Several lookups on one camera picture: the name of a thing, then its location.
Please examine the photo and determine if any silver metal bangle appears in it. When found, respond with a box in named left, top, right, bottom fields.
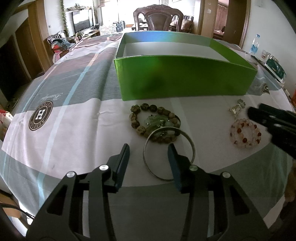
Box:
left=142, top=126, right=197, bottom=182

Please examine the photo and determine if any green jade bead bracelet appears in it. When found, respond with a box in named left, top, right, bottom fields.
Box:
left=143, top=114, right=176, bottom=137

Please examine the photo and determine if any silver square pendant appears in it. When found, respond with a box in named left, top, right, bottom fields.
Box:
left=229, top=104, right=243, bottom=117

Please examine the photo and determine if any green packaged box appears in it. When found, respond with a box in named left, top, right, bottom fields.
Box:
left=264, top=58, right=286, bottom=84

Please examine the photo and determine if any clear plastic water bottle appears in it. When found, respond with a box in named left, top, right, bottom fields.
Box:
left=249, top=34, right=260, bottom=56

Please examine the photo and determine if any plaid bedsheet table cover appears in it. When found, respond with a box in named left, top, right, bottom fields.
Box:
left=1, top=37, right=292, bottom=240

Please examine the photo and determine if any red white bag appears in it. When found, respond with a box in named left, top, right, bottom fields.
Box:
left=0, top=109, right=13, bottom=141

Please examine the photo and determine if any brown sofa with cushions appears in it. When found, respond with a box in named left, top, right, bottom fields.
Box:
left=169, top=15, right=194, bottom=33

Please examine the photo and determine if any green cardboard box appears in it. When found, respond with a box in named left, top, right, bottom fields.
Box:
left=114, top=31, right=257, bottom=101

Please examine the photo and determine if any dark wooden chair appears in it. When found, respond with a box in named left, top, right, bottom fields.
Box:
left=133, top=4, right=184, bottom=32

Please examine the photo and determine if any pile of clothes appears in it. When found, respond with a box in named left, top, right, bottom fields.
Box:
left=47, top=30, right=76, bottom=55

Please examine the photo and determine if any wooden tv cabinet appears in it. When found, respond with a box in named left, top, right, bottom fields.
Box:
left=75, top=28, right=100, bottom=40

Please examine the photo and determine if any hanging green vine garland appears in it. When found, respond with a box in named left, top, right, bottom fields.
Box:
left=60, top=0, right=69, bottom=37

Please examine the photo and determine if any flat screen television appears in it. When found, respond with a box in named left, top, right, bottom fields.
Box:
left=72, top=9, right=93, bottom=33

